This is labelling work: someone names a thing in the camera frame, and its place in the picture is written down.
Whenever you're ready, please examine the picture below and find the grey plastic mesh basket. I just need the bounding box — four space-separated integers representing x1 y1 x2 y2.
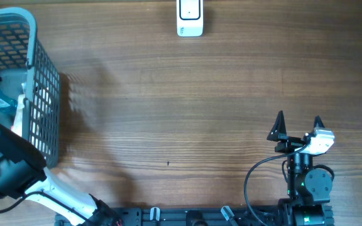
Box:
0 8 61 168

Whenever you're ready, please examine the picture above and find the white barcode scanner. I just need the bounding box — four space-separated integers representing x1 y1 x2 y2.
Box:
176 0 204 37

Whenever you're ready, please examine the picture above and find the blue mouthwash bottle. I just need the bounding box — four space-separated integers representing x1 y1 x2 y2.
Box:
0 89 19 120

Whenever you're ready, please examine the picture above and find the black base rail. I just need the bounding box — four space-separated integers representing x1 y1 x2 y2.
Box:
54 205 335 226

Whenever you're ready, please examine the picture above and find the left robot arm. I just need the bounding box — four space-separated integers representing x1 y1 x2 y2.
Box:
0 124 122 225

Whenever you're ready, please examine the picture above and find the white box in basket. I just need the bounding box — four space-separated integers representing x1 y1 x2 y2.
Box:
11 82 26 136

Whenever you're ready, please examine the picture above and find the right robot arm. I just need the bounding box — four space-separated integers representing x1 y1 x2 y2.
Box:
266 111 335 226

